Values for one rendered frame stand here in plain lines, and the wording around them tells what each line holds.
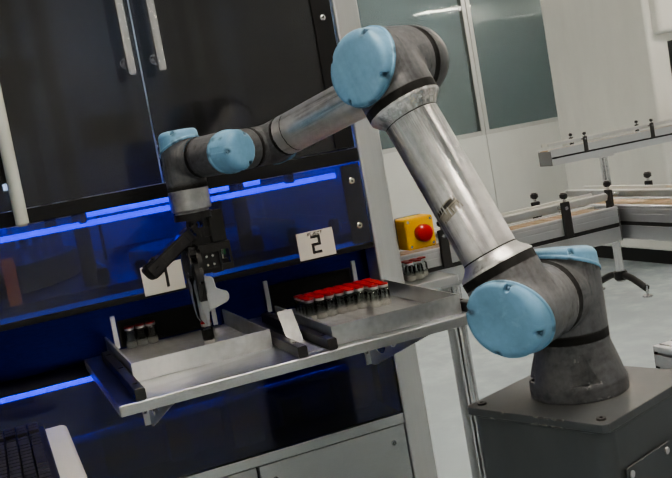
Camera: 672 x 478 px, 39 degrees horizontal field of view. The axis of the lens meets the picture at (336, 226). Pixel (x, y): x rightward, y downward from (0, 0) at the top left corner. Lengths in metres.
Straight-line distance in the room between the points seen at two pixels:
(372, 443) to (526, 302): 0.94
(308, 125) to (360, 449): 0.82
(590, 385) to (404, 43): 0.58
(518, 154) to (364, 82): 6.36
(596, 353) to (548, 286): 0.17
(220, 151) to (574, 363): 0.69
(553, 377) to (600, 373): 0.07
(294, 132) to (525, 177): 6.11
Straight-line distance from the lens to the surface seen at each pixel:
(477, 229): 1.37
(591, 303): 1.48
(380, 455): 2.21
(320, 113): 1.67
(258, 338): 1.78
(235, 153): 1.67
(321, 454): 2.16
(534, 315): 1.33
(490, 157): 7.60
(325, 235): 2.08
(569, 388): 1.49
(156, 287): 1.99
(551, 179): 7.90
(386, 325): 1.74
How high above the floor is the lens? 1.25
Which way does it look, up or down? 6 degrees down
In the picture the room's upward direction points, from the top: 10 degrees counter-clockwise
